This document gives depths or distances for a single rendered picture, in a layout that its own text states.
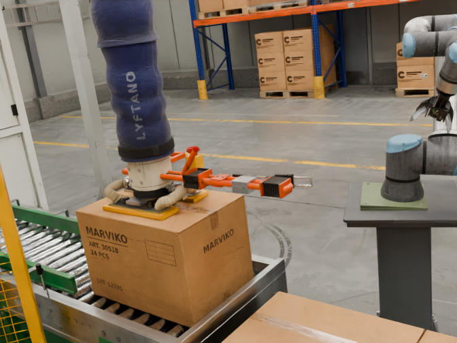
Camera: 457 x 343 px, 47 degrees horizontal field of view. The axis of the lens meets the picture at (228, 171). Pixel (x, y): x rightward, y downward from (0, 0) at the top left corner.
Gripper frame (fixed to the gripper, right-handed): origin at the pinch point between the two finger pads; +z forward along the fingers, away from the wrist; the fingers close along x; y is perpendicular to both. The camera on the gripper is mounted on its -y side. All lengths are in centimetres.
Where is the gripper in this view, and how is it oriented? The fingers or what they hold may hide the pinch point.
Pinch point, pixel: (428, 126)
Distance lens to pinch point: 220.5
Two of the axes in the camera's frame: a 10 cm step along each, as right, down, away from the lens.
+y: -4.1, 6.3, -6.6
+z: -0.7, 7.0, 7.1
